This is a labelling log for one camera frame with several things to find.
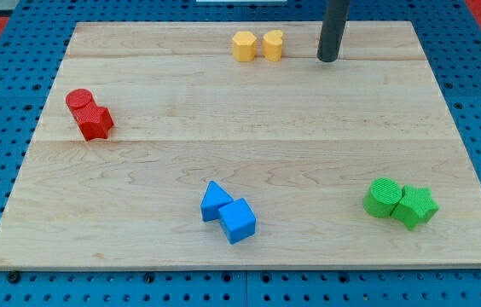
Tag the green star block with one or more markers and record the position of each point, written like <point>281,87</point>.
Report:
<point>415,206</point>

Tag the blue cube block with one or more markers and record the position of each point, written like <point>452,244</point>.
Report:
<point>237,220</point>

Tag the yellow heart block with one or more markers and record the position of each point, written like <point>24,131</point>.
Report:
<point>272,45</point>

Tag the yellow hexagon block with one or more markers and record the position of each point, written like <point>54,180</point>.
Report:
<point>244,46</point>

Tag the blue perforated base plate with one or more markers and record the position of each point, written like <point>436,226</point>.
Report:
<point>31,47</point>

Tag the red star block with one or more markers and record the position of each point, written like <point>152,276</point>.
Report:
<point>94,121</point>

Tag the blue triangle block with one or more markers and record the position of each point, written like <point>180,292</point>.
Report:
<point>214,198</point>

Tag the light wooden board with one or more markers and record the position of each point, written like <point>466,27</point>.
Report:
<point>300,140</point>

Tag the green cylinder block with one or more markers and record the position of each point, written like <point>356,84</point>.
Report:
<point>382,197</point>

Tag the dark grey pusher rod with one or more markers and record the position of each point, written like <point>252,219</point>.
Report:
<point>333,26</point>

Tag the red cylinder block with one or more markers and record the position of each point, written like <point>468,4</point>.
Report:
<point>79,98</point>

